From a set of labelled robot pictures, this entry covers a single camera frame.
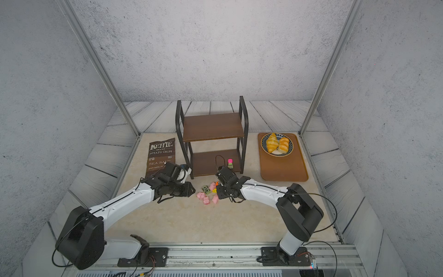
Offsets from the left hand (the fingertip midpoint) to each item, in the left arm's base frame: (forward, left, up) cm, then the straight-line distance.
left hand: (196, 191), depth 84 cm
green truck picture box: (+4, -4, -6) cm, 8 cm away
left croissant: (+32, -44, -2) cm, 54 cm away
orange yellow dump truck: (+4, -9, -6) cm, 11 cm away
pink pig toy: (+1, -1, -7) cm, 7 cm away
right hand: (+2, -12, -3) cm, 13 cm away
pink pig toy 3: (-1, -9, -7) cm, 11 cm away
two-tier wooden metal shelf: (+11, -8, +23) cm, 27 cm away
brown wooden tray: (+24, -49, -8) cm, 55 cm away
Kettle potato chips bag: (+30, +26, -6) cm, 40 cm away
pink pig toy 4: (+5, -7, -6) cm, 11 cm away
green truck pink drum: (+17, -17, -2) cm, 24 cm away
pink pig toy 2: (-3, -5, -6) cm, 8 cm away
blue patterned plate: (+27, -46, -7) cm, 54 cm away
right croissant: (+31, -51, -3) cm, 59 cm away
